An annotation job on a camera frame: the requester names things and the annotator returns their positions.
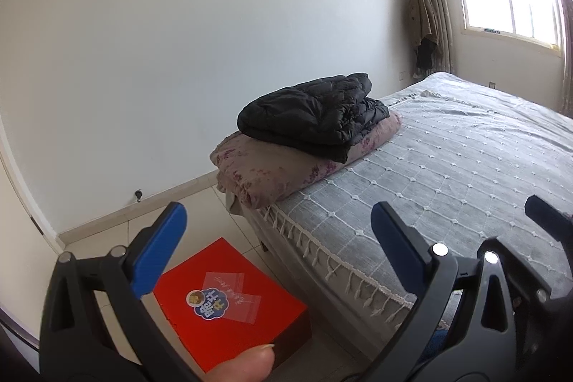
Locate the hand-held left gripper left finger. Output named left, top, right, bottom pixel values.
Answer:
left=39, top=202, right=202, bottom=382

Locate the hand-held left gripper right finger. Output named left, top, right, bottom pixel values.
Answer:
left=358, top=200, right=517, bottom=382

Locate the clear plastic zip bag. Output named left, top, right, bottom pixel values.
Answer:
left=202, top=271, right=261, bottom=325

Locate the person's left hand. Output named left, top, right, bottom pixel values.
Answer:
left=203, top=344, right=277, bottom=382

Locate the black puffer jacket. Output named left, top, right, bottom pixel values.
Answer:
left=237, top=72, right=390, bottom=164

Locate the hanging brown coat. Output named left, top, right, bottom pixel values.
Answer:
left=406, top=0, right=445, bottom=79

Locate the bed with grey bedspread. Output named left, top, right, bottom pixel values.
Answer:
left=226, top=72, right=573, bottom=365

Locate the pink floral folded quilt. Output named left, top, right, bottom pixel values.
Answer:
left=210, top=111, right=403, bottom=209

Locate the red gift box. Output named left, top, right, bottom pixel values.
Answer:
left=152, top=236, right=313, bottom=374

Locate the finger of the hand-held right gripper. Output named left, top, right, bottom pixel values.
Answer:
left=524, top=194, right=573, bottom=233
left=504, top=236, right=569, bottom=311

